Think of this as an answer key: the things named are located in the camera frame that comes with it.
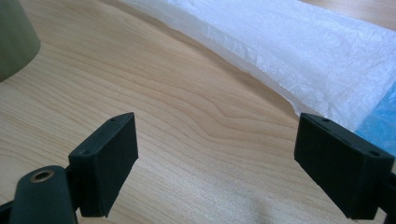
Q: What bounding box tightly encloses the green trash bin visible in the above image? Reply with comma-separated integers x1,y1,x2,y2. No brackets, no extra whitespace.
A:
0,0,42,83

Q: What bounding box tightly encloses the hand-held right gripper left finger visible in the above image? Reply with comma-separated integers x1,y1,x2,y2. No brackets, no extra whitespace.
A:
67,112,139,218

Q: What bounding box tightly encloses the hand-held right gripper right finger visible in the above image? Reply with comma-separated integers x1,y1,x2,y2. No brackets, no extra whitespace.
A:
293,112,396,220

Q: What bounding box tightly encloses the white and blue plastic bag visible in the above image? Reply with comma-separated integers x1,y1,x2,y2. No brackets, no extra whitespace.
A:
120,0,396,157

